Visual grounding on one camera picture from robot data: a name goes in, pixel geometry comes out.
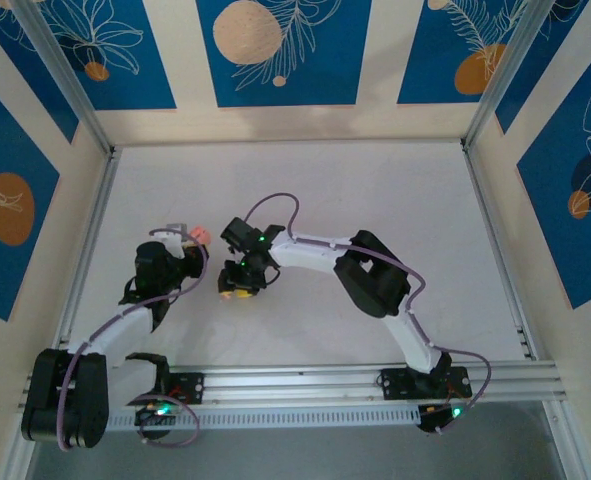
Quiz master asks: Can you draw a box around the pink charging case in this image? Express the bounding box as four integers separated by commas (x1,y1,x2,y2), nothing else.
187,225,213,248

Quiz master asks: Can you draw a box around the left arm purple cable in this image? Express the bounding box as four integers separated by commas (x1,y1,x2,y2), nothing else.
57,227,212,450

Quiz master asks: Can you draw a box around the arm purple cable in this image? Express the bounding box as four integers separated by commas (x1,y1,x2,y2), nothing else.
244,193,493,435
57,227,212,450

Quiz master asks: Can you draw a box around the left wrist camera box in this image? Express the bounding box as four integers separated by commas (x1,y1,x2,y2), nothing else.
149,223,192,260

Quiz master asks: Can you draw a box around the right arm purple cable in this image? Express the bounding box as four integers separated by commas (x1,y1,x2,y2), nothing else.
244,193,493,435

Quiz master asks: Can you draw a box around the aluminium side rail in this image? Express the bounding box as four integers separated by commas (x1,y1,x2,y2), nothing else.
461,144,540,362
47,147,122,372

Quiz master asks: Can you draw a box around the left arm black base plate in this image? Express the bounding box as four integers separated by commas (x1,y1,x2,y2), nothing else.
113,372,206,405

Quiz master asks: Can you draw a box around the aluminium mounting rail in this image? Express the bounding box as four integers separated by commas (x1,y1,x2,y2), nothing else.
17,362,569,414

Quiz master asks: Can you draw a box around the grey slotted cable duct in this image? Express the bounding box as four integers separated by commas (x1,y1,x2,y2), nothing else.
37,403,424,432

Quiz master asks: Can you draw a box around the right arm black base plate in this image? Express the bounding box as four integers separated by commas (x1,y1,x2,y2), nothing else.
377,367,474,401

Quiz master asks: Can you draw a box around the aluminium frame post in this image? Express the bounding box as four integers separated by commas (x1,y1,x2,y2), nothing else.
12,0,115,157
461,0,561,151

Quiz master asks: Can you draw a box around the aluminium frame bar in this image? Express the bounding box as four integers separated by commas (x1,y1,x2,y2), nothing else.
542,399,591,480
0,409,44,480

